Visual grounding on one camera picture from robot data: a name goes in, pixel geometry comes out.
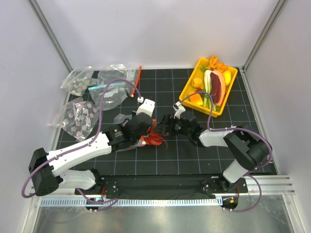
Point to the slotted cable duct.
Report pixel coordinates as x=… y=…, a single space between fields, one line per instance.
x=82 y=202

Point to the clear bag orange zipper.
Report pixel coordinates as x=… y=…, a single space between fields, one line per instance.
x=120 y=140
x=137 y=79

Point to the clear bag blue zipper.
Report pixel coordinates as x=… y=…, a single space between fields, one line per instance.
x=112 y=90

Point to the black grid mat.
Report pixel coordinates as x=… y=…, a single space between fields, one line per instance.
x=176 y=155

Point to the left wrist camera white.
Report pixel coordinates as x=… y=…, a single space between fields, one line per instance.
x=147 y=106

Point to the yellow toy lemon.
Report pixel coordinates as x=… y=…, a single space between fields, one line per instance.
x=227 y=77

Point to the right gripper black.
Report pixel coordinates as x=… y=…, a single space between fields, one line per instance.
x=166 y=120

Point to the bag of white pieces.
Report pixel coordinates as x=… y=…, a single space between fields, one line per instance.
x=77 y=82

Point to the yellow plastic tray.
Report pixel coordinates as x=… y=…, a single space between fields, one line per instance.
x=198 y=72

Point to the orange toy pumpkin slice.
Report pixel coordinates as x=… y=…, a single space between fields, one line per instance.
x=195 y=98

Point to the bag of pink discs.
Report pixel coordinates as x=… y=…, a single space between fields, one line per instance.
x=77 y=117

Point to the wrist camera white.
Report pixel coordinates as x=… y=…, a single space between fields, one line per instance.
x=147 y=106
x=179 y=109

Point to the red toy lobster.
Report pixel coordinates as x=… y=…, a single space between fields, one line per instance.
x=153 y=138

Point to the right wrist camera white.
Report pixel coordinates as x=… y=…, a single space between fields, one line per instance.
x=179 y=109

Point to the toy green onion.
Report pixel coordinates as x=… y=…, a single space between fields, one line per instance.
x=207 y=83

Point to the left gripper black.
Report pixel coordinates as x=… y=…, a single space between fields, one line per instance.
x=145 y=133

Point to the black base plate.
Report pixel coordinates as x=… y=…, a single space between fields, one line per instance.
x=165 y=187

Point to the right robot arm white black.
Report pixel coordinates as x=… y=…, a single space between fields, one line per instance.
x=248 y=148

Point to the toy meat slab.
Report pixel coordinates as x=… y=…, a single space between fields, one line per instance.
x=218 y=87

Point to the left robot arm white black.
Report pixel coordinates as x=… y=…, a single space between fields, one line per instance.
x=50 y=170

